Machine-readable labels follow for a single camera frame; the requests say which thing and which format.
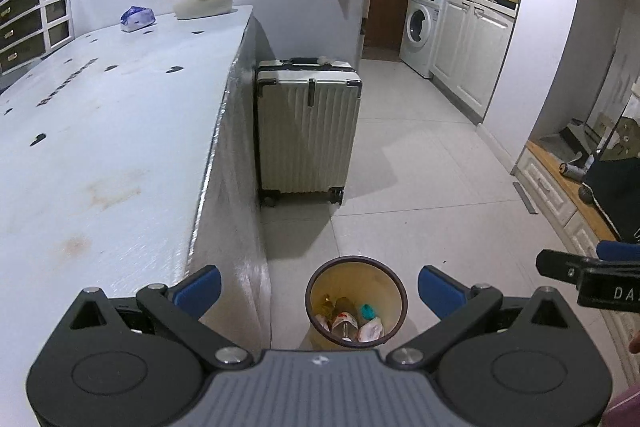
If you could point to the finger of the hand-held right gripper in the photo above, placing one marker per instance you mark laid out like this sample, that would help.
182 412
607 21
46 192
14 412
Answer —
620 250
562 264

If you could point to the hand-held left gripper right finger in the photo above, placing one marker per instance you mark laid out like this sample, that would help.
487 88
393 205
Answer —
440 291

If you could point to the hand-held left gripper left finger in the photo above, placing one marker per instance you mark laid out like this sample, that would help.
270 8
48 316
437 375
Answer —
200 291

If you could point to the teal round container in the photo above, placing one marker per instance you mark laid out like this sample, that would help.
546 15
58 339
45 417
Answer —
368 311

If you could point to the beige trash bin brown rim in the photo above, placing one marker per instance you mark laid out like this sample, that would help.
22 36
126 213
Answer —
350 276

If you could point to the clear wrapper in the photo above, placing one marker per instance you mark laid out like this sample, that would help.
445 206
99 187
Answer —
322 322

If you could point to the person's right hand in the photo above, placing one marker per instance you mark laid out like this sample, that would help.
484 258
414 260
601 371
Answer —
636 343

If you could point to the dark blue bag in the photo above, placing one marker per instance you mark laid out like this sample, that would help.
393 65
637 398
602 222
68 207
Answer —
617 192

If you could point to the dark ball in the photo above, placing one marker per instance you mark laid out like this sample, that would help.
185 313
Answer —
586 193

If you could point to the low white drawer cabinet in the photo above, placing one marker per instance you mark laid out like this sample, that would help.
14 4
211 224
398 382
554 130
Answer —
545 187

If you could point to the grey can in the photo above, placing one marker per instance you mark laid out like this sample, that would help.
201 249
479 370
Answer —
571 169

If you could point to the dark brown bottle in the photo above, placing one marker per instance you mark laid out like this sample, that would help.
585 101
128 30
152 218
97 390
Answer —
345 305

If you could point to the white ribbed suitcase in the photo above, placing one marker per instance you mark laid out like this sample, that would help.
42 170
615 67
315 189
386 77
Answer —
307 132

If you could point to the white table with silver sides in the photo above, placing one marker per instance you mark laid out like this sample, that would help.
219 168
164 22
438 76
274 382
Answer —
110 117

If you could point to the white kitchen base cabinet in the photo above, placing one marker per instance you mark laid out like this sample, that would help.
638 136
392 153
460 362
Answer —
475 52

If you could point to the white washing machine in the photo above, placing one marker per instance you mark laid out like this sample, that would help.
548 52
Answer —
420 29

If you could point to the blue tissue packet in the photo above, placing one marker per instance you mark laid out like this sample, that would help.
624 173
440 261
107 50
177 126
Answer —
137 19

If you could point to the white drawer unit dark drawers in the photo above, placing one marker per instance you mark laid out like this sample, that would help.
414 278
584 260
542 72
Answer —
35 27

